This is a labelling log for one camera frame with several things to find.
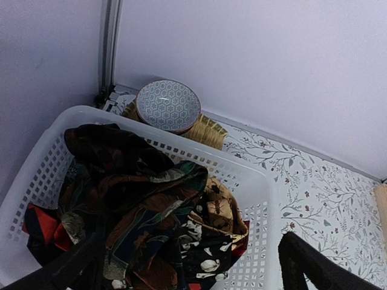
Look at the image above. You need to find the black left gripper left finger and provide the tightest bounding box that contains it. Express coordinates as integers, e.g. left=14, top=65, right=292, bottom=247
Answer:
left=5, top=233, right=106, bottom=290

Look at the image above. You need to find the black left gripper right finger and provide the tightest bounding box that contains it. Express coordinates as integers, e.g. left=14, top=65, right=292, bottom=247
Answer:
left=278, top=232, right=378, bottom=290

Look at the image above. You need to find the white plastic basket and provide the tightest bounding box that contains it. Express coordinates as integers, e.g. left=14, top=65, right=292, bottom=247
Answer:
left=1, top=106, right=282, bottom=289

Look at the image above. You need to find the black white floral tie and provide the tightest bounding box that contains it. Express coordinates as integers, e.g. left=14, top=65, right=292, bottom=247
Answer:
left=176, top=211, right=249, bottom=289

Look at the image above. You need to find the red navy striped tie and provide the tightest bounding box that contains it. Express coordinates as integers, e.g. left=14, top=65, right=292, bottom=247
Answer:
left=22, top=203, right=73, bottom=266

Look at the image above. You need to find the dark floral brown tie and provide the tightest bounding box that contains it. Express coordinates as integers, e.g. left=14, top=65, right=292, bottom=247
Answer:
left=59, top=124, right=208, bottom=289

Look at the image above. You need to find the yellow beetle print tie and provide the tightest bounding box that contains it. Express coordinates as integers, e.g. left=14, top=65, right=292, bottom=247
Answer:
left=189, top=177, right=249, bottom=246

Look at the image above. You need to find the wooden divided box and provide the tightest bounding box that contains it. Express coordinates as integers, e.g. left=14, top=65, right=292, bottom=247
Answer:
left=374, top=184, right=386, bottom=227

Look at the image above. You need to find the woven bamboo mat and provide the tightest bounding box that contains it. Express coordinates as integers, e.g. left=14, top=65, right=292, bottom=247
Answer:
left=122, top=101, right=228, bottom=150

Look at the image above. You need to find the patterned ceramic bowl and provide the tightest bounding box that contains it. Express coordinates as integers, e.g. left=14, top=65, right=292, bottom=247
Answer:
left=135, top=80, right=201, bottom=134

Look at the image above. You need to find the left aluminium frame post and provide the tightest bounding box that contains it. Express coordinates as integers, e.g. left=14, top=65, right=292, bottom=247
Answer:
left=94, top=0, right=123, bottom=108

